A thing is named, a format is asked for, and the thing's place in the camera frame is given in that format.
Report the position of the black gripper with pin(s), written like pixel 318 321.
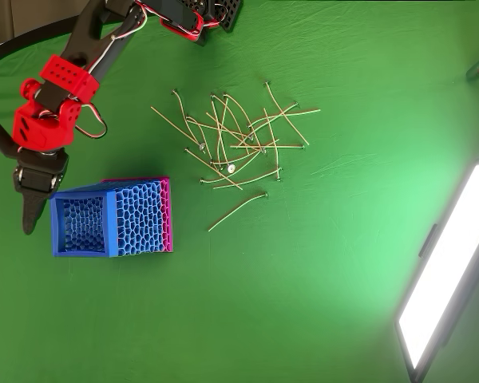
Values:
pixel 40 171

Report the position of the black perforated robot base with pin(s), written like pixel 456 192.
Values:
pixel 231 14

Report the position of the bright LED light panel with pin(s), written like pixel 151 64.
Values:
pixel 443 271

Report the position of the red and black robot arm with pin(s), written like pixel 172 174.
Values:
pixel 85 36

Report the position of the green cloth with black rim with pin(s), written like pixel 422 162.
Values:
pixel 263 259

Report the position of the blue and magenta lattice basket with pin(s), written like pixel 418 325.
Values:
pixel 139 215

